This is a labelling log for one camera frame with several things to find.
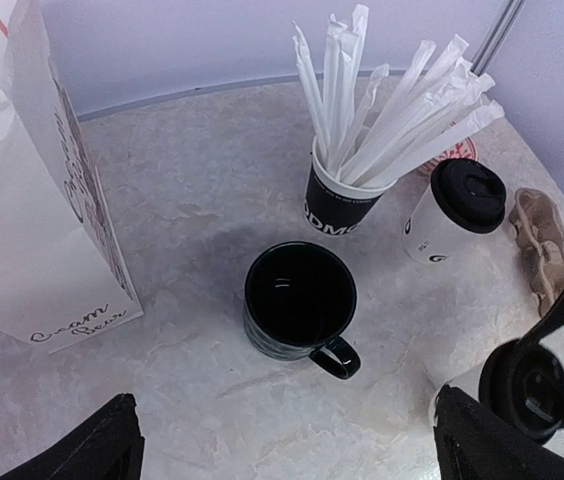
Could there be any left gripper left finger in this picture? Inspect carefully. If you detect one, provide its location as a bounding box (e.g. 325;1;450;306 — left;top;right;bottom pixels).
1;393;145;480

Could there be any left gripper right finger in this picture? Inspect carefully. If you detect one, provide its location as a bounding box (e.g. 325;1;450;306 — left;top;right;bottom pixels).
434;396;564;480

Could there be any white paper cup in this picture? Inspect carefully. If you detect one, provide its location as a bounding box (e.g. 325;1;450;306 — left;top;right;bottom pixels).
402;182;488;264
428;362;485;427

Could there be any brown cardboard cup carrier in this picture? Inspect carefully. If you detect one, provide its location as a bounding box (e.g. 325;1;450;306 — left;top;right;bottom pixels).
508;188;564;317

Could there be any white paper takeout bag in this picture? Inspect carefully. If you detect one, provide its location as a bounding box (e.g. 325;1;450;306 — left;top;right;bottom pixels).
0;1;143;352

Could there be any red patterned white bowl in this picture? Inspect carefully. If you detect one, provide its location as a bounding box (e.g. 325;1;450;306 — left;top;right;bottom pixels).
417;137;478;177

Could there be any black cup with straws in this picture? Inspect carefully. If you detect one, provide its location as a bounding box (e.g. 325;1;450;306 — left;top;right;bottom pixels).
303;137;397;236

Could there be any white wrapped straws bundle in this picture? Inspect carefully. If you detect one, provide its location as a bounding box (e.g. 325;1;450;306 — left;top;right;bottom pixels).
292;4;505;191

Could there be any right aluminium frame post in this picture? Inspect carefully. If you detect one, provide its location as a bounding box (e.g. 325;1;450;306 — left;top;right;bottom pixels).
471;0;526;76

